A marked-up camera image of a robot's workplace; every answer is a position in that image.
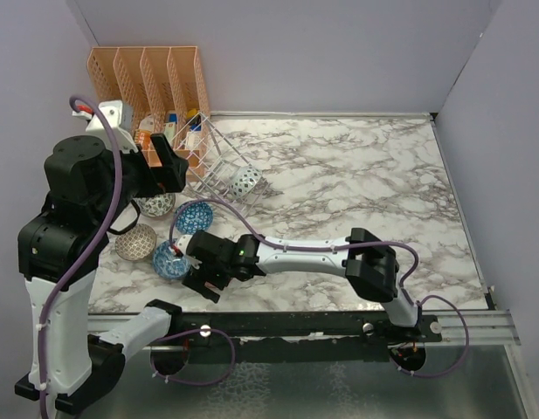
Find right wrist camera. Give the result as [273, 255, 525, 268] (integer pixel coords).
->
[170, 235, 193, 257]

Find brown geometric bowl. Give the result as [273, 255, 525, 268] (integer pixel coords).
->
[114, 223, 157, 262]

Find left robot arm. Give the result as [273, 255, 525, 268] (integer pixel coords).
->
[15, 134, 189, 415]

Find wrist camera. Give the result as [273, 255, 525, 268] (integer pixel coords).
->
[170, 235, 193, 257]
[72, 100, 137, 154]

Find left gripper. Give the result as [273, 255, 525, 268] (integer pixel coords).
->
[93, 132, 188, 228]

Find dark blue triangle bowl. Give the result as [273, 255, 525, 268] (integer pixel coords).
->
[173, 203, 214, 235]

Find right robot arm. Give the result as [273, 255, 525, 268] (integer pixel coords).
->
[176, 228, 423, 341]

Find white label card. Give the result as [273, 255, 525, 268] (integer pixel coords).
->
[184, 130, 202, 150]

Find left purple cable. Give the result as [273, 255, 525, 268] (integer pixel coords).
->
[37, 94, 235, 419]

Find green white box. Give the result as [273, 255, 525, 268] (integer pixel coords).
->
[163, 121, 177, 141]

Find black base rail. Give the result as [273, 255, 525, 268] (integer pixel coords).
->
[149, 311, 442, 364]

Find black leaf pattern bowl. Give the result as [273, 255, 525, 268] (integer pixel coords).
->
[135, 193, 176, 218]

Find pink patterned bowl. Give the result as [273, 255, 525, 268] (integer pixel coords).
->
[230, 166, 262, 198]

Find orange plastic desk organizer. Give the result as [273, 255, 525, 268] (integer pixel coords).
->
[86, 45, 213, 181]

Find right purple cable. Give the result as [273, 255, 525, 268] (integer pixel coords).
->
[169, 198, 471, 379]

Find white wire dish rack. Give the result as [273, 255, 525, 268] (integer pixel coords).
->
[173, 112, 268, 216]

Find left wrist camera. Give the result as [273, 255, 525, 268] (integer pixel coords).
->
[72, 100, 137, 154]

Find orange packet in organizer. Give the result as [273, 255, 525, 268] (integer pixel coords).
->
[135, 114, 155, 152]

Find light blue floral bowl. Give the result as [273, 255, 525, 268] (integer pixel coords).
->
[152, 240, 191, 280]

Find yellow black tool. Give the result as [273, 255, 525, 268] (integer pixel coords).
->
[186, 108, 199, 124]

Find purple cable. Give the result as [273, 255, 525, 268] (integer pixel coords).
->
[37, 94, 235, 419]
[169, 198, 471, 379]

